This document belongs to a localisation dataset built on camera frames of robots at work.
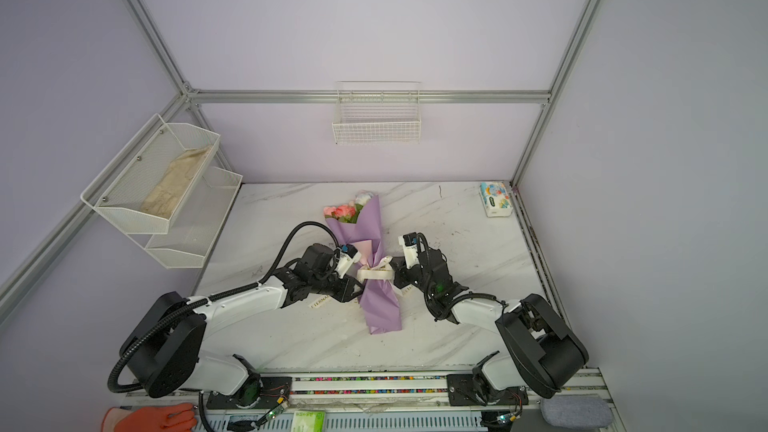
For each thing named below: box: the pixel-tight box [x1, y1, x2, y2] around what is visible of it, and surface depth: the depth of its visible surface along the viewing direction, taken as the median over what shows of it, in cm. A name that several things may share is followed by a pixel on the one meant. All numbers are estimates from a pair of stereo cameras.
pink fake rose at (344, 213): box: [323, 204, 358, 223], surface depth 106 cm
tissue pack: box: [479, 182, 514, 218], surface depth 110 cm
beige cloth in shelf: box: [140, 145, 212, 219], surface depth 81 cm
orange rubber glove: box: [114, 403, 197, 432], surface depth 71 cm
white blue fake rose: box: [355, 192, 374, 207], surface depth 109 cm
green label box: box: [290, 411, 326, 432], surface depth 69 cm
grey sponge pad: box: [540, 394, 614, 430], surface depth 70 cm
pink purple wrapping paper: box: [325, 195, 402, 335], surface depth 88 cm
